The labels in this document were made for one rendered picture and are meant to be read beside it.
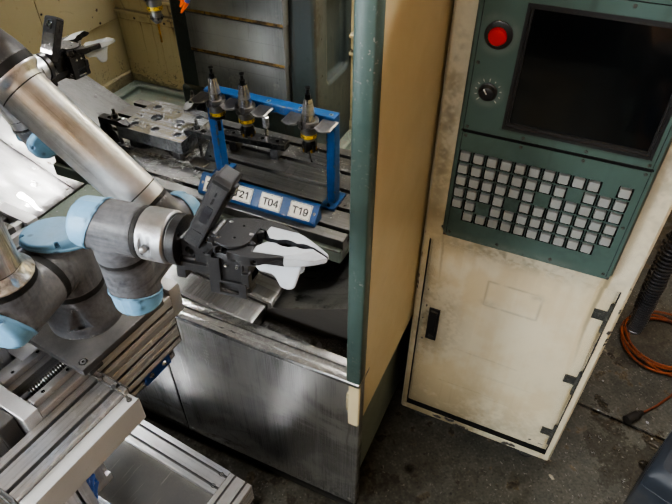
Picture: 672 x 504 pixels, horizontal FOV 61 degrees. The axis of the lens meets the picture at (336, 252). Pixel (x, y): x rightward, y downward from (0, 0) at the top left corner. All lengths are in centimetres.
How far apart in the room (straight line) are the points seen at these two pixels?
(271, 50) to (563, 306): 149
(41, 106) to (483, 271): 125
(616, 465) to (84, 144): 220
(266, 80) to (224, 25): 27
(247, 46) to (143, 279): 175
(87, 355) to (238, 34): 162
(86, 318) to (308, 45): 152
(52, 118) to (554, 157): 105
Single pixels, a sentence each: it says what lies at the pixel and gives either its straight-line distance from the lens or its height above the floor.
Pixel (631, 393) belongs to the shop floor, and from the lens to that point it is 280.
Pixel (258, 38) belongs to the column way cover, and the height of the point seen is 118.
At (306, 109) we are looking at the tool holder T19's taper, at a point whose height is 127.
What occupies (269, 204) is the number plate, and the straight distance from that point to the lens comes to 190.
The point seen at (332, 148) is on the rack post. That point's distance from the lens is 181.
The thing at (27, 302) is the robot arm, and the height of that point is 136.
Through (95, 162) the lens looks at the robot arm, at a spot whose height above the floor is 159.
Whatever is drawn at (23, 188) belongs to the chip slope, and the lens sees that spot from 271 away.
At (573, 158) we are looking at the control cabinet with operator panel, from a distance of 144.
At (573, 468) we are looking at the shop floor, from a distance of 250.
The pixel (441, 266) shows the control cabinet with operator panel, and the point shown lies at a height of 86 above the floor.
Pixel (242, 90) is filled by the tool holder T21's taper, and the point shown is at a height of 128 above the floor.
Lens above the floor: 207
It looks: 42 degrees down
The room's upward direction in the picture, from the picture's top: straight up
